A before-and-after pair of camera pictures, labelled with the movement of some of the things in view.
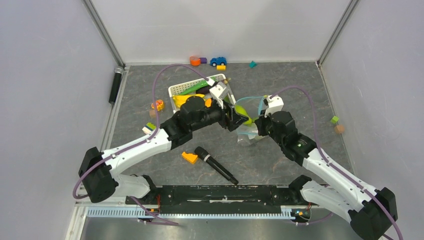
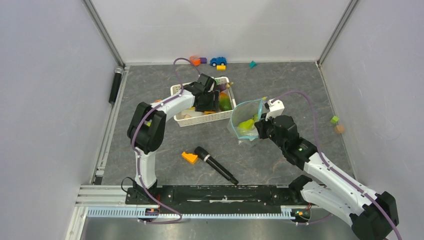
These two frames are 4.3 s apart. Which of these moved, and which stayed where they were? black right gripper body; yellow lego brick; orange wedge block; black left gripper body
Moved: black left gripper body
Stayed: orange wedge block; black right gripper body; yellow lego brick
